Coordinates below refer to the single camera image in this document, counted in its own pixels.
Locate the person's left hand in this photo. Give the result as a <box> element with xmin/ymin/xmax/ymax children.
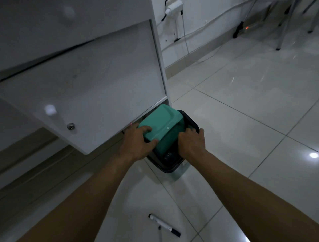
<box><xmin>119</xmin><ymin>122</ymin><xmax>160</xmax><ymax>163</ymax></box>

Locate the person's right hand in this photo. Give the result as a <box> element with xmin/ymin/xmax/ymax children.
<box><xmin>177</xmin><ymin>128</ymin><xmax>206</xmax><ymax>164</ymax></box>

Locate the green trash bin black rim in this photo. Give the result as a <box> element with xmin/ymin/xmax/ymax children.
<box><xmin>138</xmin><ymin>103</ymin><xmax>201</xmax><ymax>181</ymax></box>

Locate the white marker black cap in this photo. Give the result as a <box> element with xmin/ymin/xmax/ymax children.
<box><xmin>148</xmin><ymin>213</ymin><xmax>182</xmax><ymax>238</ymax></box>

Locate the person's right forearm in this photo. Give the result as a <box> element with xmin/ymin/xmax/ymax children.
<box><xmin>199</xmin><ymin>149</ymin><xmax>319</xmax><ymax>242</ymax></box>

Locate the person's left forearm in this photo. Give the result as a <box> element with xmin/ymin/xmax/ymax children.
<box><xmin>15</xmin><ymin>152</ymin><xmax>140</xmax><ymax>242</ymax></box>

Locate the white desk drawer cabinet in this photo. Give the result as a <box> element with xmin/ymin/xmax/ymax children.
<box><xmin>0</xmin><ymin>0</ymin><xmax>170</xmax><ymax>155</ymax></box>

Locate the round white door knob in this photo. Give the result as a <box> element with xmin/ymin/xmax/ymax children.
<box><xmin>44</xmin><ymin>104</ymin><xmax>57</xmax><ymax>116</ymax></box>

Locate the blue seat metal chair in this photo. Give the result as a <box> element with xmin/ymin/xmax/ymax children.
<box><xmin>275</xmin><ymin>0</ymin><xmax>319</xmax><ymax>51</ymax></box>

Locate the white power adapter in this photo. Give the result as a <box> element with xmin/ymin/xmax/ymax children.
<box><xmin>165</xmin><ymin>0</ymin><xmax>184</xmax><ymax>15</ymax></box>

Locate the round white drawer knob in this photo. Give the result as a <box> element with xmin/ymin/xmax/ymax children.
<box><xmin>62</xmin><ymin>5</ymin><xmax>76</xmax><ymax>18</ymax></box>

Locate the white adapter cable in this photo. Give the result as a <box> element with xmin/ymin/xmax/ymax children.
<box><xmin>182</xmin><ymin>11</ymin><xmax>221</xmax><ymax>63</ymax></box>

